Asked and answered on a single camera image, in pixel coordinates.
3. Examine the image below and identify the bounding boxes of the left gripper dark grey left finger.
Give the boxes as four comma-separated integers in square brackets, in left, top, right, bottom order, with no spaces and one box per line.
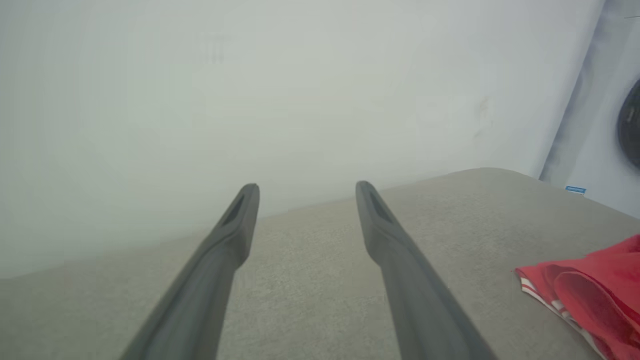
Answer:
[119,182,261,360]

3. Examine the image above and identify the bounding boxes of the dark round washing machine door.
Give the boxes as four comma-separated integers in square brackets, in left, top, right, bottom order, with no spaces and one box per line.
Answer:
[616,79,640,169]

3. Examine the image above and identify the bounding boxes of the white washing machine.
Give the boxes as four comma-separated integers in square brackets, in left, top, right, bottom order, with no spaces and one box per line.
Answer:
[539,0,640,221]

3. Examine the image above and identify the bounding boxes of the red basketball jersey white trim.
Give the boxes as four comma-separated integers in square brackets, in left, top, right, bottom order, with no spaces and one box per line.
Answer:
[514,233,640,360]

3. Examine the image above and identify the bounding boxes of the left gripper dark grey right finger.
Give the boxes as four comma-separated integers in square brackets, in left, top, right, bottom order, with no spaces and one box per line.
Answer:
[354,180,499,360]

